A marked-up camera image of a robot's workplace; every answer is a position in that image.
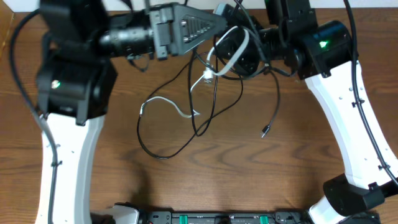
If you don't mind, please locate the white usb cable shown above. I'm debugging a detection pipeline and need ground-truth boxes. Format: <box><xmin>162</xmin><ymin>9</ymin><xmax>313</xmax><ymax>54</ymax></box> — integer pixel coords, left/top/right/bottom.
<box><xmin>139</xmin><ymin>25</ymin><xmax>251</xmax><ymax>119</ymax></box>

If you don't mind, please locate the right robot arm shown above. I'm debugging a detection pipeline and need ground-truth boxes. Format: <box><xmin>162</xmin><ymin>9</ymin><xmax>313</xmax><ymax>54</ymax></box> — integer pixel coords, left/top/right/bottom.
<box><xmin>215</xmin><ymin>0</ymin><xmax>397</xmax><ymax>223</ymax></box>

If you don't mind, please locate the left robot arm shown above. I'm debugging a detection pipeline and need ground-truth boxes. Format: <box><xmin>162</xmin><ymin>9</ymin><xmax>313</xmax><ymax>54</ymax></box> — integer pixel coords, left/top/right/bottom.
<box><xmin>36</xmin><ymin>1</ymin><xmax>227</xmax><ymax>223</ymax></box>

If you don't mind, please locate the cardboard box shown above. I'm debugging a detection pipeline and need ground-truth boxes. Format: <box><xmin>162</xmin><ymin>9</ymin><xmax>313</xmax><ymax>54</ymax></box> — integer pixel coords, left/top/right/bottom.
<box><xmin>0</xmin><ymin>1</ymin><xmax>14</xmax><ymax>57</ymax></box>

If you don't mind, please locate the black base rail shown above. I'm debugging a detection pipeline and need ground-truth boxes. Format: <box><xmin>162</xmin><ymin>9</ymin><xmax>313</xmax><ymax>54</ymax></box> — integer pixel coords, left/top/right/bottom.
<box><xmin>139</xmin><ymin>210</ymin><xmax>382</xmax><ymax>224</ymax></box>

